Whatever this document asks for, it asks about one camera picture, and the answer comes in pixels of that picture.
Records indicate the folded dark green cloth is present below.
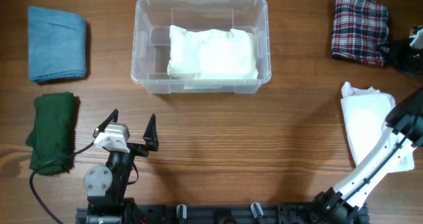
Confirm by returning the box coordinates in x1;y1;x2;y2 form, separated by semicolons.
25;92;75;175

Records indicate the cream cloth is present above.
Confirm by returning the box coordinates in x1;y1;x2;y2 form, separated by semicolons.
167;25;258;80

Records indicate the clear plastic storage bin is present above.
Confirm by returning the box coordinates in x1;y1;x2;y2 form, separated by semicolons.
131;0;272;94

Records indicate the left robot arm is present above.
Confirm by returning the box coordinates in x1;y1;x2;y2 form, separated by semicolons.
75;110;159;224

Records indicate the folded blue cloth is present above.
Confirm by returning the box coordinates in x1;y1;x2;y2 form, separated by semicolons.
27;6;87;83

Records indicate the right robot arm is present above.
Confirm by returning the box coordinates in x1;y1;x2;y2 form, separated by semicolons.
297;82;422;223

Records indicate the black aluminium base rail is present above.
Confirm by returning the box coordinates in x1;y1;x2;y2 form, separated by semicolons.
75;202;369;224

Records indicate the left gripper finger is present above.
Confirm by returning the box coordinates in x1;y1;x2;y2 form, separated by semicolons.
143;114;159;151
93;109;119;137

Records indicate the plaid flannel cloth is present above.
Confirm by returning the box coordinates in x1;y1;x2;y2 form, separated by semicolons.
330;0;389;66

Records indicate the folded white cloth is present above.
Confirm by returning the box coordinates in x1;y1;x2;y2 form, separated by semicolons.
340;82;396;165

